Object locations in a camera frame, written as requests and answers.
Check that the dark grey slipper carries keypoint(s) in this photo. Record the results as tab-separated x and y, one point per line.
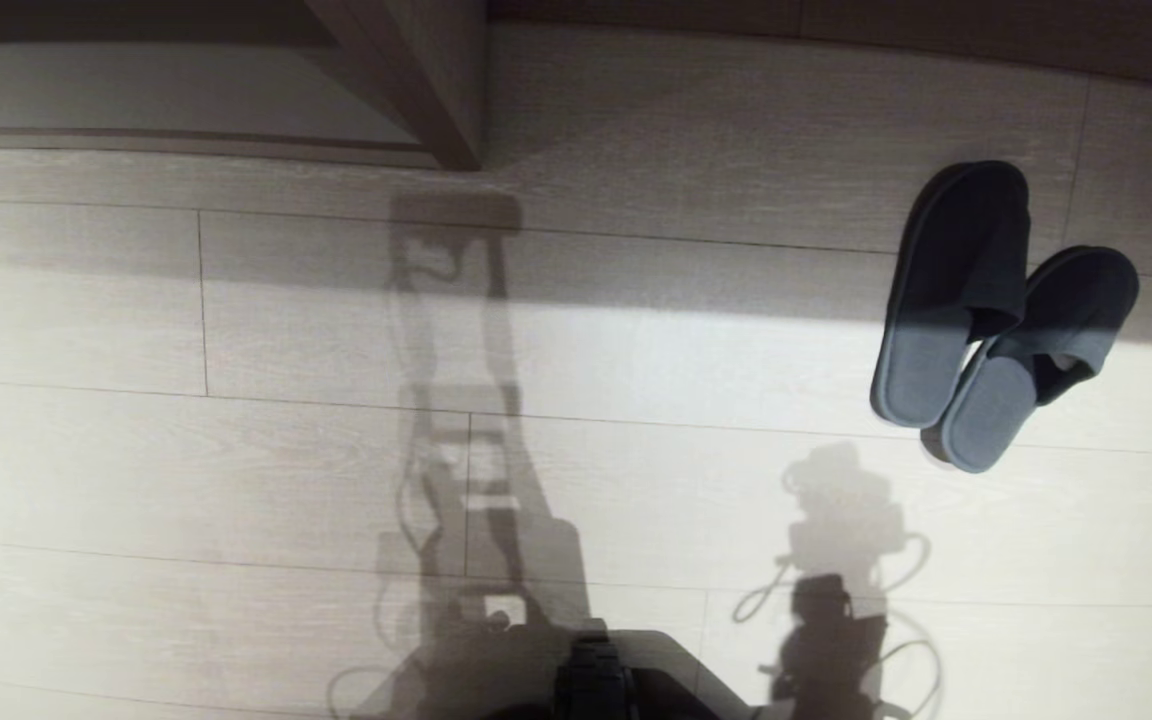
946	300
996	410

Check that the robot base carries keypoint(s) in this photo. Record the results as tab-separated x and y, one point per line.
671	685

